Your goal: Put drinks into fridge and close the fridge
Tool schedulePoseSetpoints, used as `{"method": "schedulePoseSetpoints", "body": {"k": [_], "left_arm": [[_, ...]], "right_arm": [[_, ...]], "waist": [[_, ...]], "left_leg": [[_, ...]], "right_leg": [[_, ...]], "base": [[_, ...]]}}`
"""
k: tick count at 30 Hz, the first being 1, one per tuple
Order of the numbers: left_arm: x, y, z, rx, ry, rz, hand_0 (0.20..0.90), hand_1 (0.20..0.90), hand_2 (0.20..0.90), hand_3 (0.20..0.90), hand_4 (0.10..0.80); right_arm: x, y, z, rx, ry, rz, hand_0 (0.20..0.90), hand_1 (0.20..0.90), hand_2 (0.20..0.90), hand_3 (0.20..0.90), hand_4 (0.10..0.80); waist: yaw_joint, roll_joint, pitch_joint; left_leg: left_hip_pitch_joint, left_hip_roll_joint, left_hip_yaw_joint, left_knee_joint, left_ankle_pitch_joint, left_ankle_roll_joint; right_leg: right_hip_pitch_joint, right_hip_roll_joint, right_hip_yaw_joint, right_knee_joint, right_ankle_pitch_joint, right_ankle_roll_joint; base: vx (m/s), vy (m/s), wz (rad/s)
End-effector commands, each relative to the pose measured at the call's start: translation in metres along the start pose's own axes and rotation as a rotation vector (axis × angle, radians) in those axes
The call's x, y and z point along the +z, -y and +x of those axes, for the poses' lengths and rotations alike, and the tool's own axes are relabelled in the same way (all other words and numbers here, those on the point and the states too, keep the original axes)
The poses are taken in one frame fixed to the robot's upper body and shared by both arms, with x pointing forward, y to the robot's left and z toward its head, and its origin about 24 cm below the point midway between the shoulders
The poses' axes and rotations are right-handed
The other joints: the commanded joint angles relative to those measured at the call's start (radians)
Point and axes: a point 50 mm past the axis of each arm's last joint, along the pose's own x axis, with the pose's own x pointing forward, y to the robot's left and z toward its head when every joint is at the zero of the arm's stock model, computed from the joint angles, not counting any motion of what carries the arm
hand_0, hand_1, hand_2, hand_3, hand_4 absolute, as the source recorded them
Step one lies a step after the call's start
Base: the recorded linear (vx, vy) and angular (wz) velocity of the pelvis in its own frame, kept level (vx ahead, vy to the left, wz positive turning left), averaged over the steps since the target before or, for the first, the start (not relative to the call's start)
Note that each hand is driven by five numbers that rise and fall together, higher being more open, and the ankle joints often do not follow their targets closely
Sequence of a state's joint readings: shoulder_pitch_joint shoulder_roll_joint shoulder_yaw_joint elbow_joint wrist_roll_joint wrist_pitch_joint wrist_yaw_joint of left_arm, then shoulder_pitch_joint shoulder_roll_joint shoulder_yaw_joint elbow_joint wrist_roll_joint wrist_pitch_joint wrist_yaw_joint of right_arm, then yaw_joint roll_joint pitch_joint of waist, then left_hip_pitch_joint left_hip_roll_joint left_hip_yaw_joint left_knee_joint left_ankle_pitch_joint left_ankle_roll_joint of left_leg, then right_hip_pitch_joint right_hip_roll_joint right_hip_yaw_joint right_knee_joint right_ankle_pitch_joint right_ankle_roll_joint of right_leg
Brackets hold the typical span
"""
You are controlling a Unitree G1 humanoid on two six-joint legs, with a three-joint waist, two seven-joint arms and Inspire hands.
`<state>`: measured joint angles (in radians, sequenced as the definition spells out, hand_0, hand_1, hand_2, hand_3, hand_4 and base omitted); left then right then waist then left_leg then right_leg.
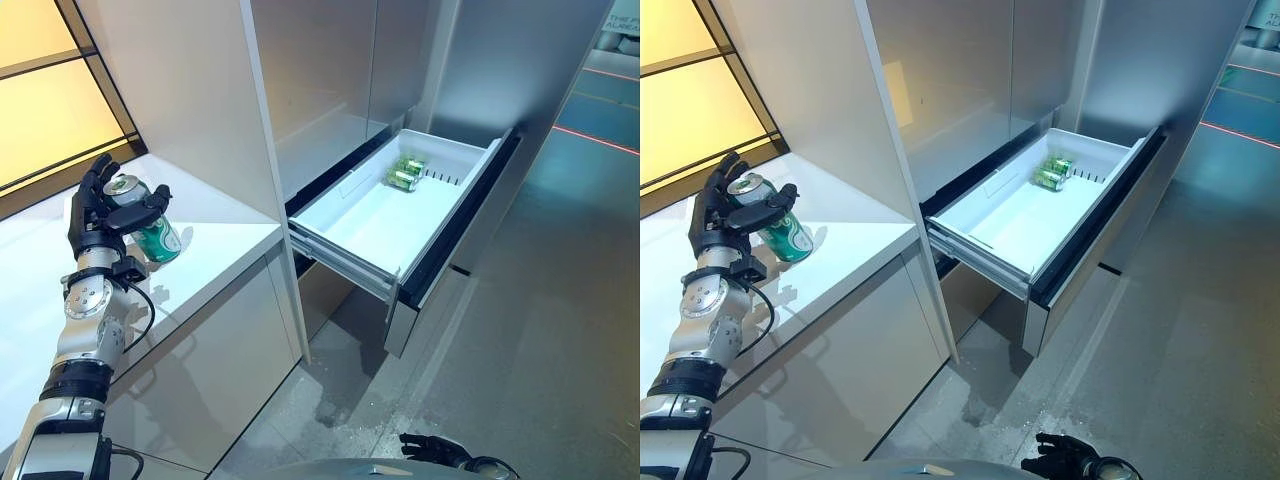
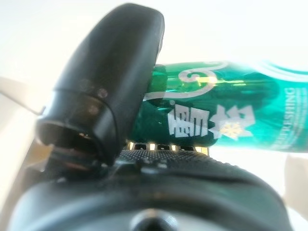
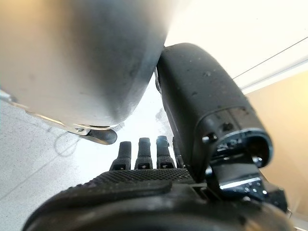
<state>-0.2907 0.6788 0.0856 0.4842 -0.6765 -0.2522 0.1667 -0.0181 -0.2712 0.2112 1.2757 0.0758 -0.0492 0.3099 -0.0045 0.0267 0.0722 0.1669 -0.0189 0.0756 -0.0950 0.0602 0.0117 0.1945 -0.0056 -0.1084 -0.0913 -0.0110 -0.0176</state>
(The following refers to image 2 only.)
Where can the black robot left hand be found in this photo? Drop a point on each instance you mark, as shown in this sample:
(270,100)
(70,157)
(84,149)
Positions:
(103,72)

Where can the green drink can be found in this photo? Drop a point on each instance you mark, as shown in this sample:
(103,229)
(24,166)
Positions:
(216,96)

